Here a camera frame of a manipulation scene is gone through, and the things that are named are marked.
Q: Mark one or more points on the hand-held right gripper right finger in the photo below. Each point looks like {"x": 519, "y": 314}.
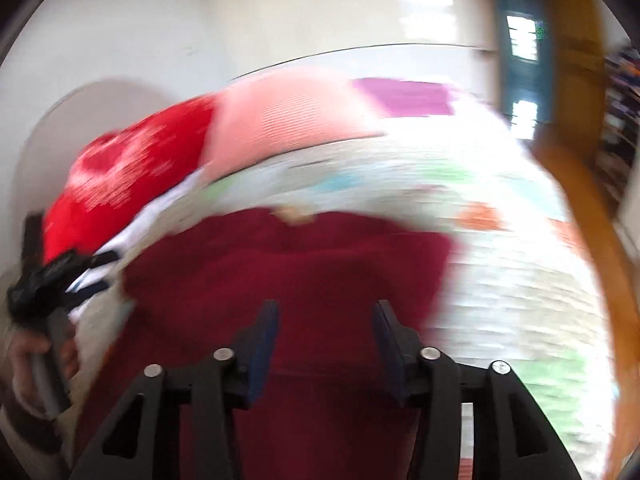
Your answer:
{"x": 387, "y": 355}

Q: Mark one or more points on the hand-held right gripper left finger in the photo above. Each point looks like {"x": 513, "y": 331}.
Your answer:
{"x": 265, "y": 355}

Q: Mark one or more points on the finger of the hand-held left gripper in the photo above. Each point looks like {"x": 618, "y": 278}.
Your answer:
{"x": 92, "y": 291}
{"x": 104, "y": 259}

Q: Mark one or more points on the dark red garment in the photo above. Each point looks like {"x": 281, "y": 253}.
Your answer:
{"x": 310, "y": 290}

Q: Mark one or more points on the person's left forearm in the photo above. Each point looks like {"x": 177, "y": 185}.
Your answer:
{"x": 27, "y": 435}

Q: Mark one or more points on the person's left hand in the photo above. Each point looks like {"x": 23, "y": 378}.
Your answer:
{"x": 22, "y": 360}

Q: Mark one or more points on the red cloth with white pattern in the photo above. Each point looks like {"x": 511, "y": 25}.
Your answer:
{"x": 115, "y": 180}

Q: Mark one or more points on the white printed blanket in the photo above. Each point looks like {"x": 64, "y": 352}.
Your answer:
{"x": 500, "y": 240}

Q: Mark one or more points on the pink cloth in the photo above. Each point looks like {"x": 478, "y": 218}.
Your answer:
{"x": 280, "y": 120}

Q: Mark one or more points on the purple cloth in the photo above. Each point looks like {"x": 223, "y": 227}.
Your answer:
{"x": 405, "y": 95}

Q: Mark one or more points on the cluttered shelf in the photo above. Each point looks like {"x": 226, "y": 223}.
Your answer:
{"x": 620, "y": 125}

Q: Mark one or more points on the teal door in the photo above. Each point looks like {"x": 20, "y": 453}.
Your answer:
{"x": 520, "y": 35}

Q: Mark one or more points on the wooden bed frame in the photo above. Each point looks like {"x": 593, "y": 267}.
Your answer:
{"x": 590, "y": 220}

